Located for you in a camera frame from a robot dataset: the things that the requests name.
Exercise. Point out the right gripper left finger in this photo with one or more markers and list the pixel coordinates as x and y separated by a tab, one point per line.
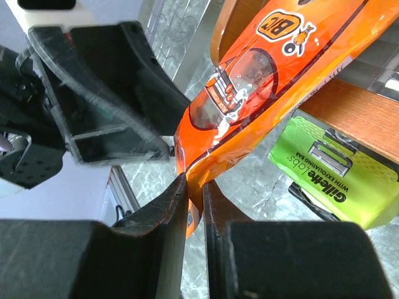
140	256

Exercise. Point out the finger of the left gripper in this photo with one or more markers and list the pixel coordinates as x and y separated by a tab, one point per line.
122	58

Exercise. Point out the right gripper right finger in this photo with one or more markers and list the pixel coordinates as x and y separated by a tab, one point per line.
286	259

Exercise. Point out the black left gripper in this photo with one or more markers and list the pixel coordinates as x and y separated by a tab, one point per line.
98	127

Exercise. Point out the black green razor box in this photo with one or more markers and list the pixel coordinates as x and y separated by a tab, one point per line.
335	177

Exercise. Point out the orange razor pack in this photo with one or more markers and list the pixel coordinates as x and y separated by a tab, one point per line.
286	53

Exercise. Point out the orange wooden shelf rack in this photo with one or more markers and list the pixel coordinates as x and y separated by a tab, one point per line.
368	118

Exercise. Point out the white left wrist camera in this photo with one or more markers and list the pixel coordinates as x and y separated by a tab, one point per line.
63	14

